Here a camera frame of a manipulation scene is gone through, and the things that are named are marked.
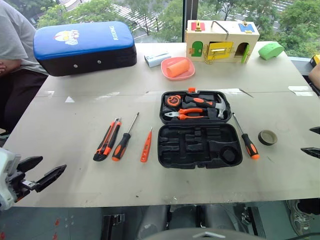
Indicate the orange cylinder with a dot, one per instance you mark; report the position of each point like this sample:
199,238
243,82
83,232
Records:
178,67

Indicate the dark tape roll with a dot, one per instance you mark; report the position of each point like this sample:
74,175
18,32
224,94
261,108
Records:
262,141

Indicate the grey white sneaker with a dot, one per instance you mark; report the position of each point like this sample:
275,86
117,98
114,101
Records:
297,217

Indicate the yellow black device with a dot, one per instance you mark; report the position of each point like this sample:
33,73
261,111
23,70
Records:
315,60

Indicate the black metal bracket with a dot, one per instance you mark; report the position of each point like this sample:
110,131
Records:
113,225

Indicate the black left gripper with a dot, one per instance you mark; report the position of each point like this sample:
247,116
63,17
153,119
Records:
21,183

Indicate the green rounded object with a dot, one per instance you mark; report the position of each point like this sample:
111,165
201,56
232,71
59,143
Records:
270,51

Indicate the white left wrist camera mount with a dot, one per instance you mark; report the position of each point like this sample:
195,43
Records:
6,172

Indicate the orange black utility knife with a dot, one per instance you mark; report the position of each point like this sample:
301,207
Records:
107,142

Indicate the white rectangular box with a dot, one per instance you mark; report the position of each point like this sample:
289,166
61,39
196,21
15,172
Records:
156,59

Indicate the white tape strip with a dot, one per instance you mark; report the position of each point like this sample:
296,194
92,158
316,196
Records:
301,90

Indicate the grey cylindrical robot leg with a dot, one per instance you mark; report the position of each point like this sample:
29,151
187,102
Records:
217,216
152,217

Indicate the blue black padded cushion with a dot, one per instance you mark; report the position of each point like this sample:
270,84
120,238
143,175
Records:
82,42

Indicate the orange black screwdriver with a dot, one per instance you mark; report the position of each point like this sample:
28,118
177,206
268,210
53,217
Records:
250,146
121,147

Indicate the black plastic tool case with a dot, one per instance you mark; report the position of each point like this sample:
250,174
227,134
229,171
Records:
200,147

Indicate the wooden lock activity box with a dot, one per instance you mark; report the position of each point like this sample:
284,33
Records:
220,33

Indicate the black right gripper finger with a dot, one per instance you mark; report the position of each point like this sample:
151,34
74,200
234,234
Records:
313,151
316,129

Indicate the pink plastic tray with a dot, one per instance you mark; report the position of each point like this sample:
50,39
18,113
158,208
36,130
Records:
170,75

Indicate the orange black tape measure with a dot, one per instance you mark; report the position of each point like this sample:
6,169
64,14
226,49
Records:
173,101

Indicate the orange voltage tester pen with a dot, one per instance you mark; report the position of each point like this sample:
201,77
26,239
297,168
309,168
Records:
145,150

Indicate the person in grey shirt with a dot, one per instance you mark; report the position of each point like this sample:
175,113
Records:
15,37

